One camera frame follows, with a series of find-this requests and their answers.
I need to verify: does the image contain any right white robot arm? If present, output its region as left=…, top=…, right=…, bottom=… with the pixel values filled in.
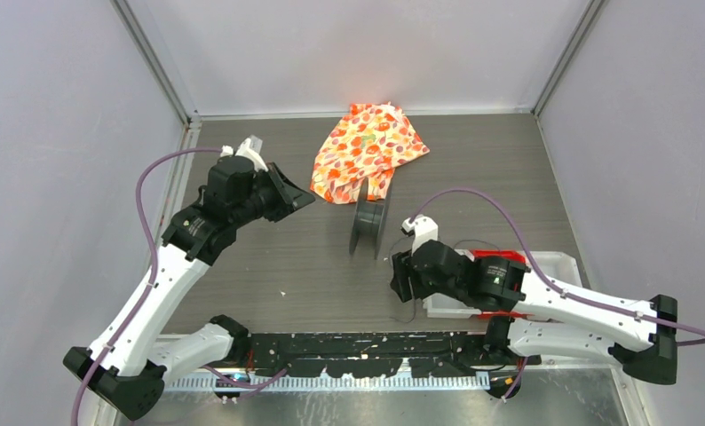
left=390, top=241, right=678, bottom=385

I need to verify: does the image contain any orange floral cloth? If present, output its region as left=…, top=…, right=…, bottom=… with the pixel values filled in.
left=310, top=103, right=430, bottom=204

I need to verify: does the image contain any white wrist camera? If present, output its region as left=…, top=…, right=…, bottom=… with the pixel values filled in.
left=219, top=135, right=268, bottom=171
left=400, top=215, right=439, bottom=252

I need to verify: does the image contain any slotted cable duct rail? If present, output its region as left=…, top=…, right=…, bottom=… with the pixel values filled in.
left=165, top=371, right=490, bottom=392

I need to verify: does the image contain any black cable spool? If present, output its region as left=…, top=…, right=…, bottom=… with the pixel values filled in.
left=348, top=177, right=392, bottom=258

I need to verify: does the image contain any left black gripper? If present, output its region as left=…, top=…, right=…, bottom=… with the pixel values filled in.
left=232, top=162, right=314, bottom=227

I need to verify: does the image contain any red plastic bin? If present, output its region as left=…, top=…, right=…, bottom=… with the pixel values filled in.
left=469, top=250, right=529, bottom=319

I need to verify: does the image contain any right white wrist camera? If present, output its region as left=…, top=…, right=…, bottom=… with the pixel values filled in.
left=400, top=215, right=439, bottom=252

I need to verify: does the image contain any thin purple wire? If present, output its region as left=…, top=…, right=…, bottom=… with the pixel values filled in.
left=386, top=234, right=503, bottom=325

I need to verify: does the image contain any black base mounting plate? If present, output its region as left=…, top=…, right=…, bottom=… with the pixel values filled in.
left=192, top=330, right=542, bottom=381

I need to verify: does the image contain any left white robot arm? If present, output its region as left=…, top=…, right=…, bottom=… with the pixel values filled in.
left=63, top=154, right=315, bottom=422

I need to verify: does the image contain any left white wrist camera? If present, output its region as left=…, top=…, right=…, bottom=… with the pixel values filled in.
left=219, top=135, right=268, bottom=171

